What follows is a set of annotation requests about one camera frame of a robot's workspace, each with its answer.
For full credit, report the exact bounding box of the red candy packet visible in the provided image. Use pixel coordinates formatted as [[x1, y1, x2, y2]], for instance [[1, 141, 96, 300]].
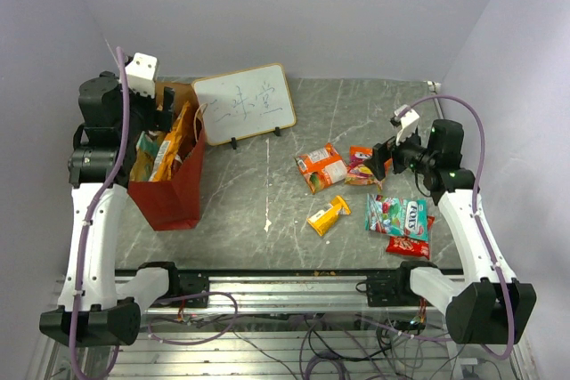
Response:
[[386, 225, 430, 260]]

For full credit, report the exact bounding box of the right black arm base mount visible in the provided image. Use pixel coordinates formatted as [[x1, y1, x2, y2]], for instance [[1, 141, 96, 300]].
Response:
[[355, 261, 436, 307]]

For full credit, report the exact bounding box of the gold teal snack bag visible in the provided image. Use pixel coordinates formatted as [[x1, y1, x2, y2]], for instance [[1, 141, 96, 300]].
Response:
[[129, 131, 167, 182]]

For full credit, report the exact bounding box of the teal Fox's mint candy bag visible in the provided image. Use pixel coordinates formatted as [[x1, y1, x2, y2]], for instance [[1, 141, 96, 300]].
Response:
[[364, 194, 428, 241]]

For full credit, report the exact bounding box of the purple cable under frame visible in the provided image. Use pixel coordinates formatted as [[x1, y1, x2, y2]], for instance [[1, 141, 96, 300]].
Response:
[[145, 291, 240, 348]]

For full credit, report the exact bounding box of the red brown paper bag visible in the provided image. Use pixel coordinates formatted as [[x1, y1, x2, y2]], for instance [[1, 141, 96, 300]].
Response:
[[128, 82, 206, 231]]

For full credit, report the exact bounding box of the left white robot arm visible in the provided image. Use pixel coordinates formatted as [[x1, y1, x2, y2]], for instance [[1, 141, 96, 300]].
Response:
[[39, 72, 182, 347]]

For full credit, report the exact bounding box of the orange white snack packet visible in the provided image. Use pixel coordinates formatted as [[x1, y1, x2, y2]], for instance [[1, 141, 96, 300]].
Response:
[[295, 142, 347, 194]]

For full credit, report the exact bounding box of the small whiteboard with stand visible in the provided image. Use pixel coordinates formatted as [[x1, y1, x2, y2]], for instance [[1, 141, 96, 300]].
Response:
[[191, 63, 297, 146]]

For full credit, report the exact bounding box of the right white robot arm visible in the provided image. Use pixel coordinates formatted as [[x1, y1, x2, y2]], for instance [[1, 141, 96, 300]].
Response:
[[366, 118, 537, 348]]

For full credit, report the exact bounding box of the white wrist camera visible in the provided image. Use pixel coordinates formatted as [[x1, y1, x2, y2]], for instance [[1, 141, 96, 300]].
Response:
[[394, 104, 420, 145], [126, 53, 159, 99]]

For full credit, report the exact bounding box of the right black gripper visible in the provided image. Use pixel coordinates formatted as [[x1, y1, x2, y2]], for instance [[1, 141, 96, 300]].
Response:
[[363, 124, 436, 181]]

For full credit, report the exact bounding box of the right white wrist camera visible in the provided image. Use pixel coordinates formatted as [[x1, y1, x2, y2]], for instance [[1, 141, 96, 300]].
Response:
[[394, 104, 420, 145]]

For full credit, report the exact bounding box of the aluminium rail frame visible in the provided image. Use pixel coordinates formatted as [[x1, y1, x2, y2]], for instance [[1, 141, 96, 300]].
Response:
[[44, 237, 535, 380]]

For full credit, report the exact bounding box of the orange chip bag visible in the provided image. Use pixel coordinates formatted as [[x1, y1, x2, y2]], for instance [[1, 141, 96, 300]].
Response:
[[150, 101, 195, 182]]

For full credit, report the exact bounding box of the orange Fox's fruits candy bag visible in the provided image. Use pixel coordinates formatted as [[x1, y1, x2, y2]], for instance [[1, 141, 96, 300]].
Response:
[[345, 146, 383, 190]]

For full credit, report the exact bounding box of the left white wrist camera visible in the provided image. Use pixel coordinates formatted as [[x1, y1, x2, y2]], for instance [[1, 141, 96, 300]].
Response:
[[126, 53, 159, 99]]

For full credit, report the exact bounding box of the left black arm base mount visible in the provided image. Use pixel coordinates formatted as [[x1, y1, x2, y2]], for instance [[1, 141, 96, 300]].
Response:
[[163, 270, 210, 309]]

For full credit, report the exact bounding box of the yellow snack bar packet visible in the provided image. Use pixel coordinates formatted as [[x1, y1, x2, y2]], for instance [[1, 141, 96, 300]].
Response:
[[306, 196, 351, 237]]

